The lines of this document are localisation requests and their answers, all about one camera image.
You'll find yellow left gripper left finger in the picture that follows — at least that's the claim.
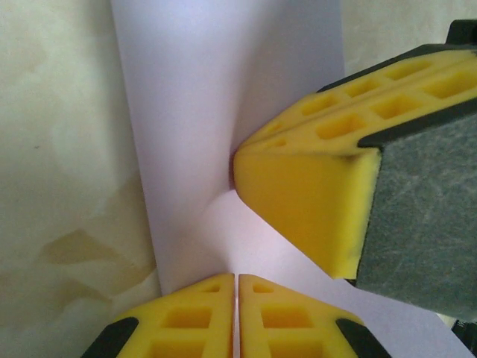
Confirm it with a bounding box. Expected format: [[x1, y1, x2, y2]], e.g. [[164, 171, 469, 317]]
[[80, 273, 236, 358]]

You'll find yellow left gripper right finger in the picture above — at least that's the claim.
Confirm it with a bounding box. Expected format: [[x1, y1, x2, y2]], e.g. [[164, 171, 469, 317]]
[[238, 274, 392, 358]]

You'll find light purple paper sheet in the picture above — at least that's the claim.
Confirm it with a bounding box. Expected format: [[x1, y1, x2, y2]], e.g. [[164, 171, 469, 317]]
[[110, 0, 467, 358]]

